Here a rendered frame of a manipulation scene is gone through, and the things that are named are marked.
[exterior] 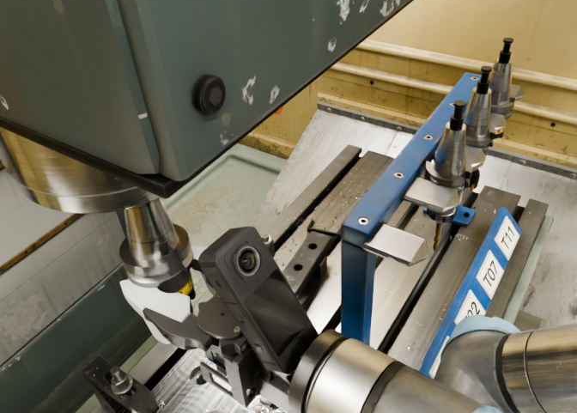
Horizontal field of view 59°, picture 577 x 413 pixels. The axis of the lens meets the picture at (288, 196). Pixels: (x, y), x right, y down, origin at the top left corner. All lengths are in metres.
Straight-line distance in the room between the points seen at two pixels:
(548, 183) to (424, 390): 1.10
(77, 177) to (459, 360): 0.37
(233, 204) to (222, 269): 1.34
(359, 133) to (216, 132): 1.38
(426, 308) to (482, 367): 0.49
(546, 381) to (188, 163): 0.38
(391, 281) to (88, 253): 0.59
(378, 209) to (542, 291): 0.71
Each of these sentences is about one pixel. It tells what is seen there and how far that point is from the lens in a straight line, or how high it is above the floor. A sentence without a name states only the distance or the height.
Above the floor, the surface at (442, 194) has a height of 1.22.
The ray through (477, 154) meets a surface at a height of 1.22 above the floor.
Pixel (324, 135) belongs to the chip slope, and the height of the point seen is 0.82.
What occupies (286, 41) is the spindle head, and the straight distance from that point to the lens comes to 0.18.
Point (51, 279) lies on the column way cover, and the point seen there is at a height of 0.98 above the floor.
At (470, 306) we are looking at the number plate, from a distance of 0.95.
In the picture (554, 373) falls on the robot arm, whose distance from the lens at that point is 0.47.
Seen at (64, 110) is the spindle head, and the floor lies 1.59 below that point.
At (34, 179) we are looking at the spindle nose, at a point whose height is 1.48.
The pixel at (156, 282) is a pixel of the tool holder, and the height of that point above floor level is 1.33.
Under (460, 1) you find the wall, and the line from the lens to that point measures 1.33.
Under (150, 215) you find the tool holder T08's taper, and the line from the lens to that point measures 0.45.
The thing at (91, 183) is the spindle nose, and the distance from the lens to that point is 0.34.
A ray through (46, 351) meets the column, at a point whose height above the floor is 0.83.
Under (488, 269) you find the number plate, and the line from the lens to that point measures 1.02.
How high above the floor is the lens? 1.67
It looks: 40 degrees down
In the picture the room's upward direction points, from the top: 5 degrees counter-clockwise
